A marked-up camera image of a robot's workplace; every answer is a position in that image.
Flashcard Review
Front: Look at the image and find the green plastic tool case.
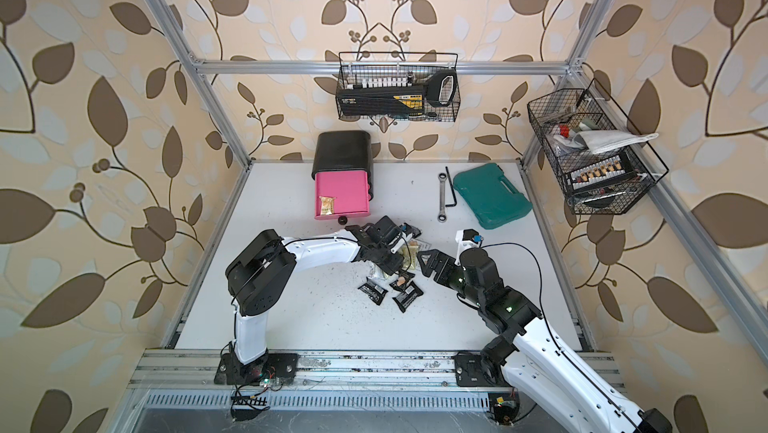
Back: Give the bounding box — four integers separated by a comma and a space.
453, 163, 532, 230

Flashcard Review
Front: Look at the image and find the black drawer cabinet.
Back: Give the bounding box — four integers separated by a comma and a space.
311, 130, 374, 199

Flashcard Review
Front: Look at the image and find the black cookie packet left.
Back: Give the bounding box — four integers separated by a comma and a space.
358, 278, 388, 306

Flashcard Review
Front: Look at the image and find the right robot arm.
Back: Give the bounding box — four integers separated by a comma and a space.
418, 248, 672, 432

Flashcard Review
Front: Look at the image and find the back wire basket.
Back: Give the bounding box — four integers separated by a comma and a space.
335, 50, 461, 122

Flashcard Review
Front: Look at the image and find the pink top drawer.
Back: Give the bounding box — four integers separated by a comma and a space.
315, 170, 370, 220

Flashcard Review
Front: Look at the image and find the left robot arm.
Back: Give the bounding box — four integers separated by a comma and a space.
225, 216, 421, 368

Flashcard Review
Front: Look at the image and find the wire basket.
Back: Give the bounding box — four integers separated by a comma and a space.
335, 50, 461, 122
527, 79, 669, 215

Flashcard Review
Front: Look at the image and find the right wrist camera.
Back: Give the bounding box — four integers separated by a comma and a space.
455, 229, 483, 264

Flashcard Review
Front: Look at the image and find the black cookie packet orange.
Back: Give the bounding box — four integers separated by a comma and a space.
389, 272, 415, 293

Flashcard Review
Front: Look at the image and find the black yellow tool box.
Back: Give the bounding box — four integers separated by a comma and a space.
335, 70, 461, 121

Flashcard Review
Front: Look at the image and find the black cookie packet right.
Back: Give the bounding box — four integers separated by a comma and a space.
393, 282, 424, 313

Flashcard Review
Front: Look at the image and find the black hex key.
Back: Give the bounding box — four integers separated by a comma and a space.
445, 166, 458, 208

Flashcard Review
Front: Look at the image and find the gold cookie packet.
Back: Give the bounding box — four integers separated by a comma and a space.
402, 243, 421, 274
318, 196, 335, 216

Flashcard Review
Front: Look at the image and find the silver ratchet wrench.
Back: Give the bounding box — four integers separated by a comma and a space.
438, 172, 447, 223

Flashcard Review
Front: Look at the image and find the right wire basket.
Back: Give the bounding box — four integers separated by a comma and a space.
527, 79, 669, 215

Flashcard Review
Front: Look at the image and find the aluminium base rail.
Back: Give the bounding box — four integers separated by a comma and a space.
128, 349, 511, 393

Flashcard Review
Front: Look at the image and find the white paper in basket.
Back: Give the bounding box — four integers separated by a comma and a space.
574, 130, 659, 155

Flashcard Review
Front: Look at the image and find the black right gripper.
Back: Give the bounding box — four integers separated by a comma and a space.
419, 248, 485, 309

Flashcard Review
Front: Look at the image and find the drill bit set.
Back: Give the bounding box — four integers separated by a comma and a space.
567, 154, 636, 192

